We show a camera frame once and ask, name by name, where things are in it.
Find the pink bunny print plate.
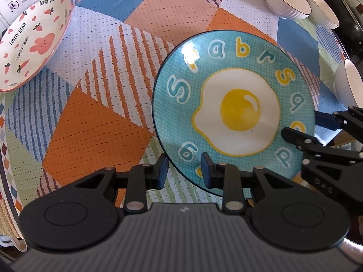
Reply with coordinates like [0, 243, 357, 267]
[0, 0, 72, 93]

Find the colourful patterned table mat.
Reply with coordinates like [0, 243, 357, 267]
[0, 0, 358, 213]

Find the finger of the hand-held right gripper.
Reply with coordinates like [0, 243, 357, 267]
[282, 126, 329, 155]
[314, 106, 363, 136]

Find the black wok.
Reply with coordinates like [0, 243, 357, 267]
[320, 0, 363, 61]

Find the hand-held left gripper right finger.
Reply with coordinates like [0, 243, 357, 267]
[200, 152, 296, 214]

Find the blue fried egg plate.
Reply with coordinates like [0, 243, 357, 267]
[152, 30, 321, 197]

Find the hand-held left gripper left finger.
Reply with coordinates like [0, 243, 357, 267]
[75, 153, 169, 215]

